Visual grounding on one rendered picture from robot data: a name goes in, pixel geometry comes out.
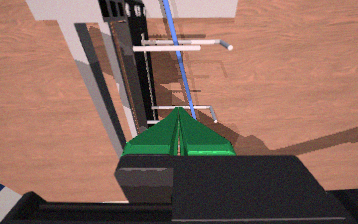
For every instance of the blue cable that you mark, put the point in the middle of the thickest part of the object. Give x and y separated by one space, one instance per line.
175 41

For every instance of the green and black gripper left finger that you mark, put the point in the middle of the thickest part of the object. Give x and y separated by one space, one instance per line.
158 139

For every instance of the grey patch panel rack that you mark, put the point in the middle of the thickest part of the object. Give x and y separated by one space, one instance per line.
72 16

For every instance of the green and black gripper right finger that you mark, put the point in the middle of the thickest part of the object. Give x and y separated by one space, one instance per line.
199 139

